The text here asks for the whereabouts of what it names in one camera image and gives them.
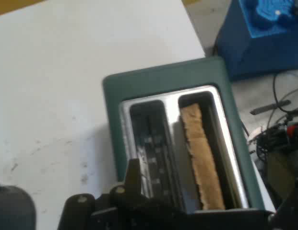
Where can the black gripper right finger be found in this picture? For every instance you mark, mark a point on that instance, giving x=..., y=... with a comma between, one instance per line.
x=290, y=215

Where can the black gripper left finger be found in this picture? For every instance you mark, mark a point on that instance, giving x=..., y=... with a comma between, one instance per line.
x=120, y=210

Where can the red button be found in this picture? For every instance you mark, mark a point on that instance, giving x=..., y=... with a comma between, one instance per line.
x=292, y=130

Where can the toasted bread slice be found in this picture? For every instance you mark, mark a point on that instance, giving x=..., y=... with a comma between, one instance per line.
x=201, y=153

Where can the black coffee machine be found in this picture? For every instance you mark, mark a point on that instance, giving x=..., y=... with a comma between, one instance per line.
x=12, y=208

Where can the grey flat metal bar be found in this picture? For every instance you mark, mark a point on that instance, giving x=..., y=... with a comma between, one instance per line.
x=271, y=106

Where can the dark green two-slot toaster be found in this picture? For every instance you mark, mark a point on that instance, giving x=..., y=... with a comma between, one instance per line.
x=163, y=79

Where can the dark blue foam block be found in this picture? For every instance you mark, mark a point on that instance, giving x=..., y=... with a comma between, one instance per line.
x=235, y=52

